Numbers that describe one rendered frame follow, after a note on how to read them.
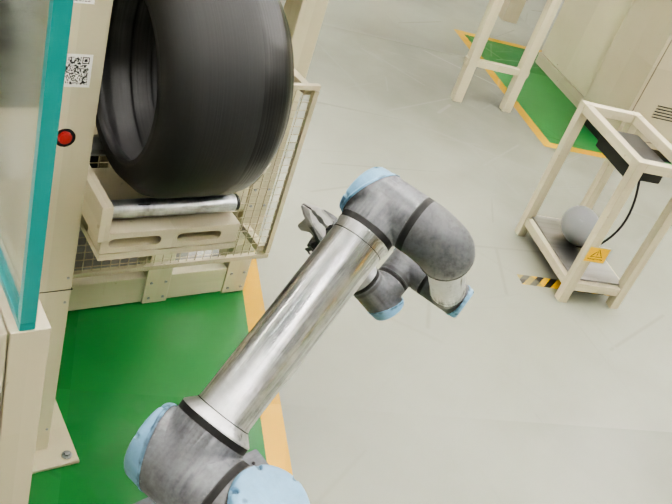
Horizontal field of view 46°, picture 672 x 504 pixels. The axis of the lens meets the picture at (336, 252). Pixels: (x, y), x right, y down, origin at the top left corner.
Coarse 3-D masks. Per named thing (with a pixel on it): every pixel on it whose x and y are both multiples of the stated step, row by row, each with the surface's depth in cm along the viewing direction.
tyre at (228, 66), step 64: (128, 0) 198; (192, 0) 161; (256, 0) 169; (128, 64) 208; (192, 64) 160; (256, 64) 167; (128, 128) 207; (192, 128) 164; (256, 128) 172; (192, 192) 182
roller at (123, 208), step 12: (120, 204) 184; (132, 204) 185; (144, 204) 187; (156, 204) 188; (168, 204) 190; (180, 204) 192; (192, 204) 194; (204, 204) 196; (216, 204) 197; (228, 204) 199; (120, 216) 184; (132, 216) 186; (144, 216) 188
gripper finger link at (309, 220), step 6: (306, 210) 191; (306, 216) 191; (312, 216) 191; (300, 222) 194; (306, 222) 191; (312, 222) 191; (318, 222) 192; (300, 228) 195; (306, 228) 194; (318, 228) 192; (324, 228) 193; (312, 234) 194; (324, 234) 193
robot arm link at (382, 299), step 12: (384, 276) 203; (372, 288) 199; (384, 288) 201; (396, 288) 202; (360, 300) 202; (372, 300) 200; (384, 300) 201; (396, 300) 203; (372, 312) 203; (384, 312) 202; (396, 312) 203
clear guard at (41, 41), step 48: (0, 0) 91; (48, 0) 76; (0, 48) 93; (48, 48) 76; (0, 96) 95; (48, 96) 79; (0, 144) 97; (48, 144) 82; (0, 192) 99; (48, 192) 85; (0, 240) 102
